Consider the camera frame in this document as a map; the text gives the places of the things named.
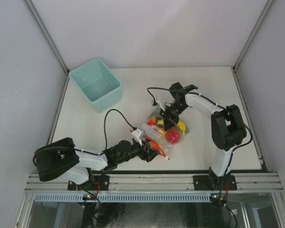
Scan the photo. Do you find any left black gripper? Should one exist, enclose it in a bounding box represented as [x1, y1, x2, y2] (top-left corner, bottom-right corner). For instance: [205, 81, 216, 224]
[116, 138, 159, 164]

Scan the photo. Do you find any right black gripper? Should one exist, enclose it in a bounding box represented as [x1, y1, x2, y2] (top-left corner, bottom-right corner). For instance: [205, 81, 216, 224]
[160, 102, 189, 132]

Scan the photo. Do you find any clear zip top bag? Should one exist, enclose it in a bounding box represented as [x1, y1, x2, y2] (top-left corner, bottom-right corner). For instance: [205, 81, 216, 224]
[130, 107, 190, 160]

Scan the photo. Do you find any teal plastic bin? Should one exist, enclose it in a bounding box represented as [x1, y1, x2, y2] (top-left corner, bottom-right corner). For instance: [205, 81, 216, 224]
[69, 59, 123, 113]

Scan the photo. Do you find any small orange fake carrot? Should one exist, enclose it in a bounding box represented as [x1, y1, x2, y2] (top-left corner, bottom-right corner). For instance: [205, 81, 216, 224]
[149, 141, 164, 153]

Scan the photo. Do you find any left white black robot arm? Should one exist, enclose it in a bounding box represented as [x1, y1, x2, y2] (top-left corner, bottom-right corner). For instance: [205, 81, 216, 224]
[33, 137, 161, 190]

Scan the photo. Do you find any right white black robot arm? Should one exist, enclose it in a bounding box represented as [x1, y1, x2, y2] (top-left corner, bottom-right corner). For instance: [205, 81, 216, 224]
[160, 82, 249, 190]

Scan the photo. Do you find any orange fake fruit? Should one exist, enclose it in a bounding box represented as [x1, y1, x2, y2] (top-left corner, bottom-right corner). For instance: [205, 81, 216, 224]
[156, 127, 166, 136]

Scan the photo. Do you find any yellow fake banana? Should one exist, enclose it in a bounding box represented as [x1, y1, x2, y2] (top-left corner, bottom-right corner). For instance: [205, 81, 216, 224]
[177, 121, 187, 136]

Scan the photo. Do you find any red fake apple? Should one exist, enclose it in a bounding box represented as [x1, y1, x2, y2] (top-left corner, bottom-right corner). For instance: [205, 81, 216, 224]
[165, 129, 181, 144]

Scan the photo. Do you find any green fake leaf vegetable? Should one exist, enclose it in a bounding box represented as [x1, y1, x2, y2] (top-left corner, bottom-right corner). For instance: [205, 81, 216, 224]
[149, 107, 162, 119]

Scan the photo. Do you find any red yellow fake pear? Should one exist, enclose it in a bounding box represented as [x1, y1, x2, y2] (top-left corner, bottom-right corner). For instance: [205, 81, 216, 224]
[146, 116, 157, 126]

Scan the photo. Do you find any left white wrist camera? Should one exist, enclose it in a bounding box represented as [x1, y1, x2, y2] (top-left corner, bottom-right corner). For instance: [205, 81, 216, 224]
[131, 128, 145, 146]

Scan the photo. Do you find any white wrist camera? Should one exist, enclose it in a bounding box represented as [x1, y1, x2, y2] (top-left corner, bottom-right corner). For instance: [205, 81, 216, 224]
[131, 128, 145, 146]
[152, 99, 161, 107]

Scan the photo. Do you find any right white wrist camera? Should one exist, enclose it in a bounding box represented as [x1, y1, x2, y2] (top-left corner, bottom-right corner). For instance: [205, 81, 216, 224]
[152, 99, 161, 107]

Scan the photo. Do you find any right black camera cable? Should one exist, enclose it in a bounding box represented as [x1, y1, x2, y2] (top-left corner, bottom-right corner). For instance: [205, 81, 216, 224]
[146, 86, 253, 152]

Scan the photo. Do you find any black camera cable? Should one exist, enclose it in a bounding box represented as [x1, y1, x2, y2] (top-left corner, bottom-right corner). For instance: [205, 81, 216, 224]
[146, 86, 253, 152]
[33, 109, 137, 167]

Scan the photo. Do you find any left black camera cable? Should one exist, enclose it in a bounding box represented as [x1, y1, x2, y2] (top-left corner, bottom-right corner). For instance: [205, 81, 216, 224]
[33, 109, 137, 167]

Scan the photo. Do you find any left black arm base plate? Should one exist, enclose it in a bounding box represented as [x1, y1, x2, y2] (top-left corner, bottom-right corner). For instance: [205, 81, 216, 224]
[67, 175, 110, 191]

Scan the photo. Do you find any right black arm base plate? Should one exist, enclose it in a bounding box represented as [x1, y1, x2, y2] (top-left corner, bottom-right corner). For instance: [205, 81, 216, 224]
[193, 175, 238, 191]

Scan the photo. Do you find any blue slotted cable duct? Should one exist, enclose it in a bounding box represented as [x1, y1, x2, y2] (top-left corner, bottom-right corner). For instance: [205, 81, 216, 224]
[34, 193, 211, 203]

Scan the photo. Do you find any aluminium mounting rail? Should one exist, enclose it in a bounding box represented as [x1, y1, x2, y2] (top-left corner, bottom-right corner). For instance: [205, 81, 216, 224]
[25, 173, 283, 193]

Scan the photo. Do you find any right aluminium frame post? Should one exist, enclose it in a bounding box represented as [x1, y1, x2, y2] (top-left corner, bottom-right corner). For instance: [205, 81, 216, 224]
[232, 0, 275, 71]

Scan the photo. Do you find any aluminium frame post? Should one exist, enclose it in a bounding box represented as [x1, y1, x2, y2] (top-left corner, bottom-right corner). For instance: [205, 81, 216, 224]
[23, 0, 69, 75]
[232, 0, 275, 71]

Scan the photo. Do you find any left aluminium frame post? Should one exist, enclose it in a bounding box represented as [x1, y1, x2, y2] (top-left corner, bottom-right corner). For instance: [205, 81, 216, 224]
[23, 0, 69, 75]

